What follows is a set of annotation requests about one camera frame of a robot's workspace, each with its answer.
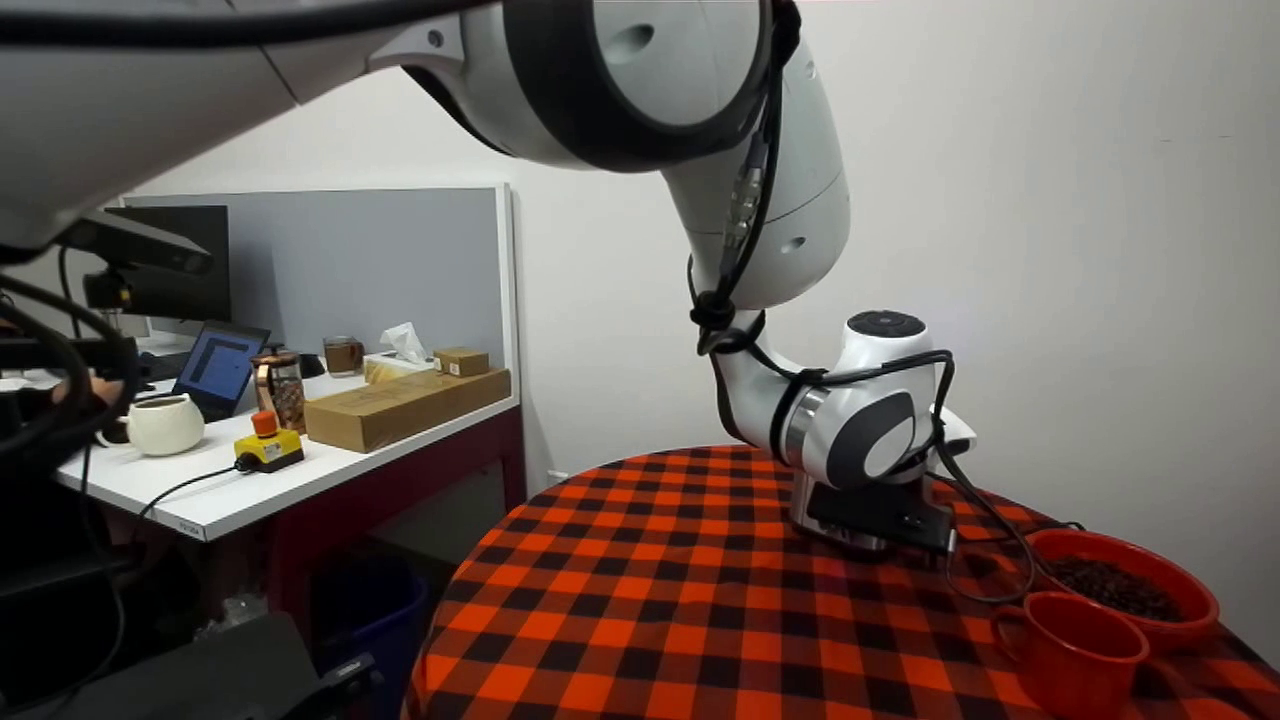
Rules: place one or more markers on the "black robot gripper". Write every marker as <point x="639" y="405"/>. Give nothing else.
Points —
<point x="877" y="516"/>

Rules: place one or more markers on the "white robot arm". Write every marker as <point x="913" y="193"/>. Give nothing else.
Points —
<point x="719" y="99"/>

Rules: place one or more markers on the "orange black checkered tablecloth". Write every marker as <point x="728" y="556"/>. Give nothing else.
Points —
<point x="679" y="589"/>

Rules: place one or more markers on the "red enamel mug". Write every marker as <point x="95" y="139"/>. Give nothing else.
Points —
<point x="1072" y="658"/>

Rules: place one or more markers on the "red bowl of coffee beans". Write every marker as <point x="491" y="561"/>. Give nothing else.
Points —
<point x="1166" y="602"/>

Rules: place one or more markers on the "small cardboard box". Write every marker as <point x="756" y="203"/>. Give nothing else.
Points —
<point x="462" y="363"/>

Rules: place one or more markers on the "tissue box with tissues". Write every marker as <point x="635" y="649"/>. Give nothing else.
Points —
<point x="397" y="355"/>

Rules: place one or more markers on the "blue waste bin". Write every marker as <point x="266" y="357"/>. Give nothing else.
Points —
<point x="370" y="609"/>

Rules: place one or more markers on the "flat cardboard box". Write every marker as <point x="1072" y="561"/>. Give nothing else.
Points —
<point x="397" y="409"/>

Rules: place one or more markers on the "brown patterned cup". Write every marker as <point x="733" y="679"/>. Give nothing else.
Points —
<point x="280" y="388"/>

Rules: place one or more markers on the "yellow orange toy truck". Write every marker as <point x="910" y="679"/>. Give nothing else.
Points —
<point x="268" y="447"/>

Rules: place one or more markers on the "grey desk partition panel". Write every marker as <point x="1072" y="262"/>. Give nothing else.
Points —
<point x="353" y="262"/>

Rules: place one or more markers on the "open laptop blue screen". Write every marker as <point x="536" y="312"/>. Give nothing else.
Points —
<point x="217" y="368"/>

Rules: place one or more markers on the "black computer monitor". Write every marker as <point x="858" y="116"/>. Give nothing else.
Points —
<point x="185" y="285"/>

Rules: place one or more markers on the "white ceramic teapot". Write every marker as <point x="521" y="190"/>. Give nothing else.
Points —
<point x="163" y="424"/>

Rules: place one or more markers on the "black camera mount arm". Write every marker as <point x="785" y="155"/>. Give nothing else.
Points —
<point x="132" y="247"/>

